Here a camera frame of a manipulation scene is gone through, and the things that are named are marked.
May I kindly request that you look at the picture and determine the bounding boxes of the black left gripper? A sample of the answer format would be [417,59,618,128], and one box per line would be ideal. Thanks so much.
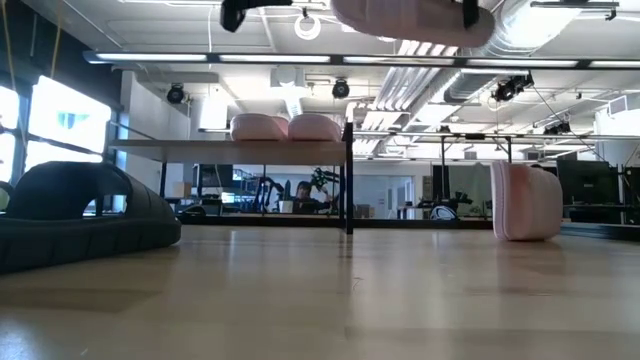
[219,0,294,34]

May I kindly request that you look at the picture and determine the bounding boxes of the black rubber slide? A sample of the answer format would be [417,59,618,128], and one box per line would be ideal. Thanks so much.
[0,160,183,275]

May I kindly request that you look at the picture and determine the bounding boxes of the wooden shelf with black legs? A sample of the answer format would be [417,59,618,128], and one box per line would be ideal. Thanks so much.
[107,119,355,236]

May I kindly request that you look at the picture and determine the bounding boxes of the black beam with light strips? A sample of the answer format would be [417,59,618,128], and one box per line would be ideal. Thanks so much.
[82,49,640,71]

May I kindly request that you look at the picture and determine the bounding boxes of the person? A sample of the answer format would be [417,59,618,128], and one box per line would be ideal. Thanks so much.
[291,169,335,215]

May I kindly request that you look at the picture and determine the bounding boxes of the black computer monitor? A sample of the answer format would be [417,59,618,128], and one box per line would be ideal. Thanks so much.
[556,159,621,224]

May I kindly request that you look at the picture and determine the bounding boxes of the white ring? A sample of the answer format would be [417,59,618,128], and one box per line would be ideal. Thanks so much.
[293,12,323,42]

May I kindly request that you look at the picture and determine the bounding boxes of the silver ventilation duct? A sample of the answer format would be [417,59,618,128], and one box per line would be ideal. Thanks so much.
[442,0,584,104]

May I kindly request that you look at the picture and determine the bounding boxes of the black aluminium rig frame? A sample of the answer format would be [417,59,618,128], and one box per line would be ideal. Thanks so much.
[177,214,640,242]

